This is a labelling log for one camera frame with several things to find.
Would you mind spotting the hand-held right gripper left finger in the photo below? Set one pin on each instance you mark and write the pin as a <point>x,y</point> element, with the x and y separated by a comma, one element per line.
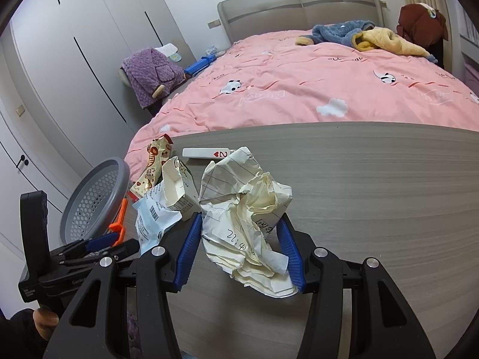
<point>189,250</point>

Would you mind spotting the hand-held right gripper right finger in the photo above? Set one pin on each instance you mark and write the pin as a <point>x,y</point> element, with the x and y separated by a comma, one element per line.
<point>291,254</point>

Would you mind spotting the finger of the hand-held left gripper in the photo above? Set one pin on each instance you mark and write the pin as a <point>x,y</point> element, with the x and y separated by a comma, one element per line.
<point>127,248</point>
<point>103,241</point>

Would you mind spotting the orange plastic piece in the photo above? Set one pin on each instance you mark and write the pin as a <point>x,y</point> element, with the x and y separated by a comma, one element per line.
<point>119,224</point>

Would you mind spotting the grey perforated wastebasket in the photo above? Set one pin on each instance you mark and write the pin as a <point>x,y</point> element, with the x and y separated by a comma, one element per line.
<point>97,194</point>

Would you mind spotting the white paper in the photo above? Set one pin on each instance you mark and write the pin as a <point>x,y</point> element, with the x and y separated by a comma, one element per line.
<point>239,232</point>

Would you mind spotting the person's left hand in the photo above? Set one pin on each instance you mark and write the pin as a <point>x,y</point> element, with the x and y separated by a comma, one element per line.
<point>45,321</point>

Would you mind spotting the light blue wipes packet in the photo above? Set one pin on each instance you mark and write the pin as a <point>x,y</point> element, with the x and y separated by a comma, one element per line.
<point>153,224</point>

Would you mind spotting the torn white green medicine box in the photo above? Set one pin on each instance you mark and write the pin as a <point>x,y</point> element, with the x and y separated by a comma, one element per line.
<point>176,190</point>

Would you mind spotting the purple rug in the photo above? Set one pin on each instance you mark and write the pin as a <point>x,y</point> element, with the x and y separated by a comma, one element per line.
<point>131,331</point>

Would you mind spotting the beige snack wrapper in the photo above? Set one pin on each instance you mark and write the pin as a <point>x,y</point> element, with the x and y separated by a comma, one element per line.
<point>151,168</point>

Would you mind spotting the white wardrobe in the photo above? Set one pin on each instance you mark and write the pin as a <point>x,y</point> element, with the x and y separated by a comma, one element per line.
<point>75,82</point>

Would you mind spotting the grey chair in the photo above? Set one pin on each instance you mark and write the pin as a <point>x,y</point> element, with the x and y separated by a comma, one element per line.
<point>179,89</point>

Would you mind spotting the bed with pink duvet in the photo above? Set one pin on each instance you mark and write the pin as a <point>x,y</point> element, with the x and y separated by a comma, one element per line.
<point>299,82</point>

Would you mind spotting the purple fleece robe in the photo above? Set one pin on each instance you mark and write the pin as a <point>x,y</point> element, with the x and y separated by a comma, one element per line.
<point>149,74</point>

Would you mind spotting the blue long box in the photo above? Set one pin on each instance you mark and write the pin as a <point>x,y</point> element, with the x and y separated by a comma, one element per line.
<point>198,65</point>

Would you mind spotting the patterned tissue pack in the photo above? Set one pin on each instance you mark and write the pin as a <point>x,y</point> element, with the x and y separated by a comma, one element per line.
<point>211,49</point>

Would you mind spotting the white patterned cloth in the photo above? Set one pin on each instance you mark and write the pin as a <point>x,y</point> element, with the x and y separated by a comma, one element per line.
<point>166,48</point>

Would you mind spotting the blue fleece pajamas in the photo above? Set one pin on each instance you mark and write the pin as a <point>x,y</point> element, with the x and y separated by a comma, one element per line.
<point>333,31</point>

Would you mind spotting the yellow fleece blanket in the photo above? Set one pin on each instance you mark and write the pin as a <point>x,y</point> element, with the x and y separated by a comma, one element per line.
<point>389,41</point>

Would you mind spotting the grey upholstered bed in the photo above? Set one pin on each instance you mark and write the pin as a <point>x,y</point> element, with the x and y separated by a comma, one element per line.
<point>262,11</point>

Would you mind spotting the dark red garment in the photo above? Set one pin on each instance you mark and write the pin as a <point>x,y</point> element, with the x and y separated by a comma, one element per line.
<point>419,22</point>

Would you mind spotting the small wall switch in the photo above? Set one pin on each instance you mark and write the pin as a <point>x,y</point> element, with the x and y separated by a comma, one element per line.
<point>20,110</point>

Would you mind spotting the wall switch panel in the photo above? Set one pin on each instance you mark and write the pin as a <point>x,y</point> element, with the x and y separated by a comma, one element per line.
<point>214,23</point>

